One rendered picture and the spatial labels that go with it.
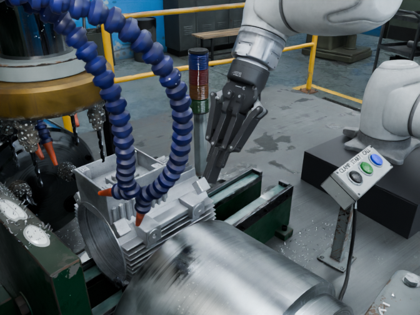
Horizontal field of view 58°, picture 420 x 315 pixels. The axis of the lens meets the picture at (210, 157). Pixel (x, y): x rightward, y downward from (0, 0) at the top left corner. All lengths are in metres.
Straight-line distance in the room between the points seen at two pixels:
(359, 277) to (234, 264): 0.59
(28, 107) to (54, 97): 0.03
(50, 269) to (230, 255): 0.21
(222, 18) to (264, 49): 5.80
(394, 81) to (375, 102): 0.08
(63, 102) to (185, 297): 0.26
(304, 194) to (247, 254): 0.79
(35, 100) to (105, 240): 0.40
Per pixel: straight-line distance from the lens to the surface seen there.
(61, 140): 0.84
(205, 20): 6.26
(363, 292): 0.96
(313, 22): 0.64
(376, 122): 1.24
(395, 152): 1.28
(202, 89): 1.15
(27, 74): 0.49
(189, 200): 0.69
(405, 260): 1.08
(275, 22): 0.70
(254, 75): 0.71
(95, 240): 0.79
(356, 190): 0.81
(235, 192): 1.00
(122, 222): 0.63
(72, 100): 0.48
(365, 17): 0.60
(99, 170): 0.71
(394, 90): 1.20
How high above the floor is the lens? 1.47
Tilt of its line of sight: 28 degrees down
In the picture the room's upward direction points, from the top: straight up
